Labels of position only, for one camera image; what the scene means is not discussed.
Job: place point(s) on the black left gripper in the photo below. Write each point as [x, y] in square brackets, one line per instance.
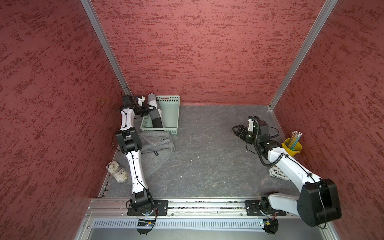
[146, 110]

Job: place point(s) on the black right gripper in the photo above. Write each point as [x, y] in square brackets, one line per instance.
[240, 131]

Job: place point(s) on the black white checkered scarf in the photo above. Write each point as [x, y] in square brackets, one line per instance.
[155, 111]

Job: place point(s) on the grey cloth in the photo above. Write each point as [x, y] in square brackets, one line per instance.
[157, 149]

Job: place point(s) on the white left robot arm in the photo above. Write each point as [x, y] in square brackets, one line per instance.
[130, 145]

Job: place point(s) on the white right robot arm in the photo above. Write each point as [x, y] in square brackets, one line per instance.
[318, 202]

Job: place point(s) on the pale green plastic basket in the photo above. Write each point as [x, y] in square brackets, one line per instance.
[170, 106]

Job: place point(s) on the colored pencils bundle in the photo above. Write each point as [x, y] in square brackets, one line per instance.
[296, 135]

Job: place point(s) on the yellow pencil bucket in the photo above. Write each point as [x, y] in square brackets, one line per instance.
[292, 152]

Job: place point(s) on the crumpled beige rag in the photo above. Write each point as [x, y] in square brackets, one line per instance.
[117, 172]

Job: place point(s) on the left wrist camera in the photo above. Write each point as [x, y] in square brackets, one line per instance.
[131, 102]

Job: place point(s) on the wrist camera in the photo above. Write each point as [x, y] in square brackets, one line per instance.
[131, 102]
[257, 126]

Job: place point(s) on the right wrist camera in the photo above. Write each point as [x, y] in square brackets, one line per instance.
[257, 126]

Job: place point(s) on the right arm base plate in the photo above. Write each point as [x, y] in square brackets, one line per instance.
[256, 209]

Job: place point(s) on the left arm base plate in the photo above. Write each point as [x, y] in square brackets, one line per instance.
[160, 209]

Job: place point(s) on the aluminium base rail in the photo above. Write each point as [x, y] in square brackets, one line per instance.
[178, 208]

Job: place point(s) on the left corner aluminium post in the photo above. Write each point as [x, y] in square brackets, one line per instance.
[92, 15]

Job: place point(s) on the corner aluminium post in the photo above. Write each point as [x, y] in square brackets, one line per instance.
[92, 15]
[317, 26]

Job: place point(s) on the right corner aluminium post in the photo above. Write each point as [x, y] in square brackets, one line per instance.
[317, 26]

